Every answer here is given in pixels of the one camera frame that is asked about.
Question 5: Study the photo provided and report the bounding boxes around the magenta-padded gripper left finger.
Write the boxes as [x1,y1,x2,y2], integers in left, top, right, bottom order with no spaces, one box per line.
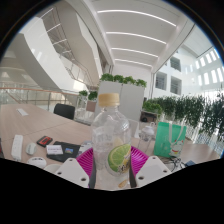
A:
[54,146,98,190]

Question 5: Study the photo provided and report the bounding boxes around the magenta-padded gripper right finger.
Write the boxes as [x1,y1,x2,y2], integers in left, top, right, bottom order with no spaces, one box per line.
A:
[128,145,173,189]

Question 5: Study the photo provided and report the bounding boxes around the clear lime-label drink bottle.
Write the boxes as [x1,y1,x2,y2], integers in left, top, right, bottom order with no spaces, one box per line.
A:
[91,92,133,191]

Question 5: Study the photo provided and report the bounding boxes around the black notebook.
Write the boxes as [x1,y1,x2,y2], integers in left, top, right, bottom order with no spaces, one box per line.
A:
[46,140,82,163]

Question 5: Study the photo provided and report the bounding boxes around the white card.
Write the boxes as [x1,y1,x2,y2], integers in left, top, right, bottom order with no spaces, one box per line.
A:
[46,144,64,155]

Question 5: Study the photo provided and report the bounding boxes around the brown-edged printed booklet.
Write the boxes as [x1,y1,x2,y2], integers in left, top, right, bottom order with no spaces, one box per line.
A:
[78,140,94,155]

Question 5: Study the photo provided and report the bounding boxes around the clear white-lidded shaker bottle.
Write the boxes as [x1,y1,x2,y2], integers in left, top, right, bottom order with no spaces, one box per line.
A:
[137,121,156,154]

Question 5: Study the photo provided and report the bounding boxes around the green gift bag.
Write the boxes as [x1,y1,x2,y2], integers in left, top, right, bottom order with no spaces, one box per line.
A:
[153,121,188,159]

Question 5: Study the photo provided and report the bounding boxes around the white computer mouse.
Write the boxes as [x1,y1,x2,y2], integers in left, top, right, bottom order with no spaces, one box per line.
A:
[26,156,48,170]

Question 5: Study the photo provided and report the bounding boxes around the small red and black case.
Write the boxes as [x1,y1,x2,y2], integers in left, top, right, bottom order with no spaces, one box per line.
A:
[36,135,54,148]

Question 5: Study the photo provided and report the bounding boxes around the white chair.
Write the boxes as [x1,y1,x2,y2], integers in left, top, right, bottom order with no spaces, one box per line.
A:
[128,119,140,138]

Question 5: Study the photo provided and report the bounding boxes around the small round white gadget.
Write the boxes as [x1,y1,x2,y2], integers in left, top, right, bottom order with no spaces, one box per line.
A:
[25,142,38,156]

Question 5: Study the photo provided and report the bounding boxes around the white power strip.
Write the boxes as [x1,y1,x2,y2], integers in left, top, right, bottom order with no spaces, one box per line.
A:
[11,134,24,162]

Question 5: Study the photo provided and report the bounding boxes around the black chair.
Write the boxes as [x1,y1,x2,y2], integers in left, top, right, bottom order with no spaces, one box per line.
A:
[53,103,76,120]

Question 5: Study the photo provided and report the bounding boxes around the brown planter with green plants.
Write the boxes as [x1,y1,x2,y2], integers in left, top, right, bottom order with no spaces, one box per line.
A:
[77,89,99,113]
[140,99,164,123]

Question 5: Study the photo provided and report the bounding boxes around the row of green hedge plants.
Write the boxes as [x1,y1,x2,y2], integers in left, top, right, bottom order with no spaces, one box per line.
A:
[146,93,224,143]

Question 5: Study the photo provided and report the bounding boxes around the white cabinet with plants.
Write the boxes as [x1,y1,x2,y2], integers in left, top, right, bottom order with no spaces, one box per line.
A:
[94,72,148,123]

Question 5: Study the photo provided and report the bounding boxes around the ceiling light strips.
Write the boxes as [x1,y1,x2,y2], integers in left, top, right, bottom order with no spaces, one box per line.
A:
[96,9,178,68]

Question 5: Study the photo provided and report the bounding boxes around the black tangled cables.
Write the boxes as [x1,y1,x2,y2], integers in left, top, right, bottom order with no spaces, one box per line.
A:
[161,156,183,171]

